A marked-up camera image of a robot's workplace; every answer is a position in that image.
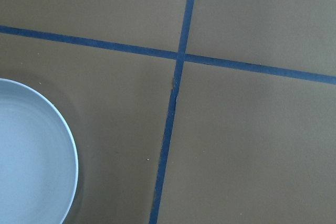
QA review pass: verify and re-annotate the blue plate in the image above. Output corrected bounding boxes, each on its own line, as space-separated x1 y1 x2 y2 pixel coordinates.
1 79 79 223

